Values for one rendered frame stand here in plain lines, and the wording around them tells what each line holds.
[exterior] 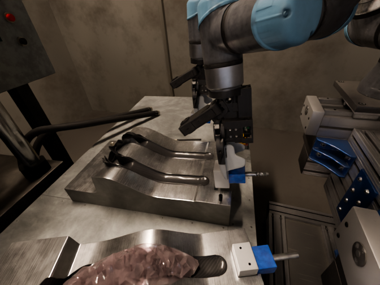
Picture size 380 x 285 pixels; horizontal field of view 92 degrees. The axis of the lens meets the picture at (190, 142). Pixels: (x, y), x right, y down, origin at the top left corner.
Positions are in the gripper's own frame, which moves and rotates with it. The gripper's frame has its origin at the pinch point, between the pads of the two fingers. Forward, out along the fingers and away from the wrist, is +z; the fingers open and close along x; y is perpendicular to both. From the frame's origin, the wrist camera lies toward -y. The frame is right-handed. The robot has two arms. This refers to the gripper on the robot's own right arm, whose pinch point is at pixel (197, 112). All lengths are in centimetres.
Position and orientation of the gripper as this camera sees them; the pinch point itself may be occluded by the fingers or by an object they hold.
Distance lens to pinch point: 73.1
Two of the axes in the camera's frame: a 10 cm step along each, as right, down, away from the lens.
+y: 9.8, 0.7, -2.1
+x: 2.1, -5.8, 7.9
